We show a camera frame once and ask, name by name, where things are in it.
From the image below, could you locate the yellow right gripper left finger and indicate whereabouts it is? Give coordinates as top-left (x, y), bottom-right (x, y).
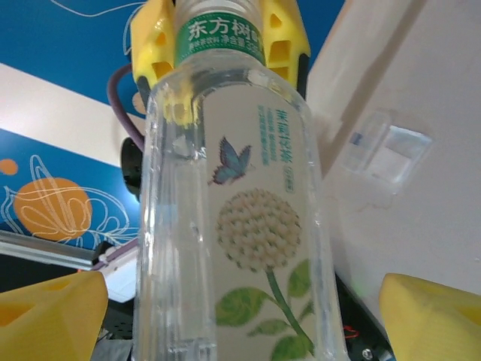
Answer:
top-left (0, 271), bottom-right (108, 361)

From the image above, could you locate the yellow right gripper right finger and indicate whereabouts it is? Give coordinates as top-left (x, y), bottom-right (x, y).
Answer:
top-left (378, 273), bottom-right (481, 361)

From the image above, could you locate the flower butterfly label bottle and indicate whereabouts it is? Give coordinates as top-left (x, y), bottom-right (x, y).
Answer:
top-left (133, 0), bottom-right (345, 361)

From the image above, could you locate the clear plastic clip holder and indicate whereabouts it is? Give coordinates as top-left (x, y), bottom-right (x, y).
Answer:
top-left (341, 108), bottom-right (433, 196)

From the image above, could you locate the aluminium side rail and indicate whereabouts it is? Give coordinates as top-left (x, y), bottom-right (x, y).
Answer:
top-left (0, 229), bottom-right (138, 272)

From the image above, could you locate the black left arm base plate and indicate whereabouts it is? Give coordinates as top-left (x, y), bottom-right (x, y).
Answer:
top-left (334, 274), bottom-right (395, 361)

